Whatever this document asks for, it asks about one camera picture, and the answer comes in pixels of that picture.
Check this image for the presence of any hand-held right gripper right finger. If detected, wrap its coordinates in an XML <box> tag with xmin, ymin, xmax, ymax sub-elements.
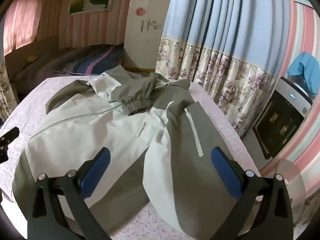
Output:
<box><xmin>211</xmin><ymin>147</ymin><xmax>293</xmax><ymax>240</ymax></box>

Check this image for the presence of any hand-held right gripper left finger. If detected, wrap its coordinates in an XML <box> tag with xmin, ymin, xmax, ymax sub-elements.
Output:
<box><xmin>27</xmin><ymin>147</ymin><xmax>112</xmax><ymax>240</ymax></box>

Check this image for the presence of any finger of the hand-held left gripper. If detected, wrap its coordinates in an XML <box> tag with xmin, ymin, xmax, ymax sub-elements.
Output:
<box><xmin>0</xmin><ymin>127</ymin><xmax>20</xmax><ymax>163</ymax></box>

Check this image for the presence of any grey and white jacket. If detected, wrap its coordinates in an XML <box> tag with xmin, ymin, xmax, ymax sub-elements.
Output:
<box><xmin>12</xmin><ymin>65</ymin><xmax>260</xmax><ymax>240</ymax></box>

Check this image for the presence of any black and silver appliance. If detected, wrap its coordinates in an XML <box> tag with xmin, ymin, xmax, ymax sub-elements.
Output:
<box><xmin>252</xmin><ymin>76</ymin><xmax>313</xmax><ymax>160</ymax></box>

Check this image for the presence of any brown bed headboard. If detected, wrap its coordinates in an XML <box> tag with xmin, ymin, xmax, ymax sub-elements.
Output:
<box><xmin>4</xmin><ymin>36</ymin><xmax>70</xmax><ymax>80</ymax></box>

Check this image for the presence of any striped bed blanket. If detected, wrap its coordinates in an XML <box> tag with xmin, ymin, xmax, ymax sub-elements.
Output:
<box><xmin>14</xmin><ymin>44</ymin><xmax>125</xmax><ymax>85</ymax></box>

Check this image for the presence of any pink window curtain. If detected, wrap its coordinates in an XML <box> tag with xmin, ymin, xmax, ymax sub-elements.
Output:
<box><xmin>3</xmin><ymin>0</ymin><xmax>42</xmax><ymax>50</ymax></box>

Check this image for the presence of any blue cloth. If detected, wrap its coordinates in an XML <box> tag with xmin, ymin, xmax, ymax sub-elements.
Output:
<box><xmin>287</xmin><ymin>52</ymin><xmax>320</xmax><ymax>98</ymax></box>

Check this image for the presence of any white wardrobe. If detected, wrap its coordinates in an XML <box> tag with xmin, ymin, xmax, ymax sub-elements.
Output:
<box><xmin>124</xmin><ymin>0</ymin><xmax>175</xmax><ymax>70</ymax></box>

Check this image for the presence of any framed wall picture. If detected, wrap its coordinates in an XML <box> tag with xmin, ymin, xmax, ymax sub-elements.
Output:
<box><xmin>68</xmin><ymin>0</ymin><xmax>116</xmax><ymax>15</ymax></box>

